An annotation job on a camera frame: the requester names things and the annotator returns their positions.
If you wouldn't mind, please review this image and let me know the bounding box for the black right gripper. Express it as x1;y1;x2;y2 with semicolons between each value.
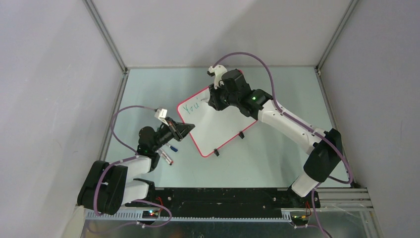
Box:
210;80;239;111

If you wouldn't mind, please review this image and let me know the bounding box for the right electronics board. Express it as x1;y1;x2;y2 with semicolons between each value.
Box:
291;215;310;223

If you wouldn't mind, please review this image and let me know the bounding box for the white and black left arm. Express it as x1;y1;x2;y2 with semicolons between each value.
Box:
76;117;195;215

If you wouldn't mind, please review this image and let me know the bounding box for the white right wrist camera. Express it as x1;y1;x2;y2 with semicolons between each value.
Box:
207;64;227;89

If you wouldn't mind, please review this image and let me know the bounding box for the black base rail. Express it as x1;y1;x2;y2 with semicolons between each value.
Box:
124;187;309;219

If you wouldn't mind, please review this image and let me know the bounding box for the electronics board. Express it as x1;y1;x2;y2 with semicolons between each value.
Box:
291;215;310;223
142;210;160;219

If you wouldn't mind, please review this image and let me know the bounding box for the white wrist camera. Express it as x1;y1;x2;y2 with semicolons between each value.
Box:
154;108;169;126
207;64;227;89

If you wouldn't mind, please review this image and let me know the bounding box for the left electronics board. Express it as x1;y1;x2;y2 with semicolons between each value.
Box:
142;210;160;219

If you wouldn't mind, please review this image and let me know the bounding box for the blue capped white marker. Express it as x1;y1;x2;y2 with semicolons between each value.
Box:
166;143;178;152

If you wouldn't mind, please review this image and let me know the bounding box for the black capped white marker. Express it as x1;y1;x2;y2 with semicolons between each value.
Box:
158;151;172;166

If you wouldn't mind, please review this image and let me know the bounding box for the red framed whiteboard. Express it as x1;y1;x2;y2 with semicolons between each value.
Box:
177;87;257;158

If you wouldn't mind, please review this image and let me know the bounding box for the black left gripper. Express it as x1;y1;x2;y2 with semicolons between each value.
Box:
152;117;195;151

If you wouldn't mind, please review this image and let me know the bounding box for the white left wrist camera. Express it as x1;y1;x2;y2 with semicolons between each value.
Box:
154;108;169;126

